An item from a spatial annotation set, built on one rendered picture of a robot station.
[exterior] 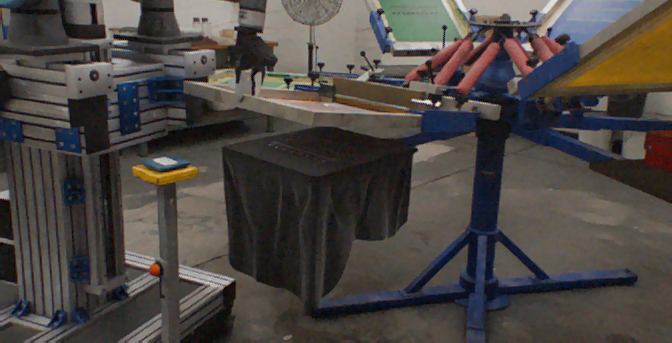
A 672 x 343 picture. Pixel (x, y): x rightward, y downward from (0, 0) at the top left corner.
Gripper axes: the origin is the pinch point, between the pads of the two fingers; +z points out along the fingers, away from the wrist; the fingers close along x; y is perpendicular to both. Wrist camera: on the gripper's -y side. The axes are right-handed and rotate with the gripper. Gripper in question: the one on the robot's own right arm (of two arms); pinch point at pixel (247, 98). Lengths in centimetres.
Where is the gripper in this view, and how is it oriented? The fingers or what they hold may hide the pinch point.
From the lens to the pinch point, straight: 183.0
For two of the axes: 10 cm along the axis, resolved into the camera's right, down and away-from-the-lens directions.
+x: -6.8, 0.2, -7.3
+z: -1.4, 9.8, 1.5
